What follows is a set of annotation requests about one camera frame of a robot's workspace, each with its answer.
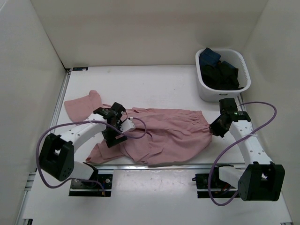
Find white plastic laundry basket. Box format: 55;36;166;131
195;48;251;102

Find small dark label sticker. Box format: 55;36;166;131
72;67;88;71

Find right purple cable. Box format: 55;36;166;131
208;101;277;206

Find black folded garment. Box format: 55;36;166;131
200;61;243;90

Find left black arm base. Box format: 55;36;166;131
69;172;113;197

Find pink trousers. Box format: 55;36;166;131
63;90;213;166

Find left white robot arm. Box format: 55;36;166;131
36;103;135;188

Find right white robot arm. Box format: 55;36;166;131
207;98;285;206

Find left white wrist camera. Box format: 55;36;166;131
120;118;135;133

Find purple cable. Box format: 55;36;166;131
35;117;148;189
208;101;277;206

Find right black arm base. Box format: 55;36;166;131
192;173;236;199

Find blue folded garment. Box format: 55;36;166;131
199;48;235;68

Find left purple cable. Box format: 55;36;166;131
35;117;148;189

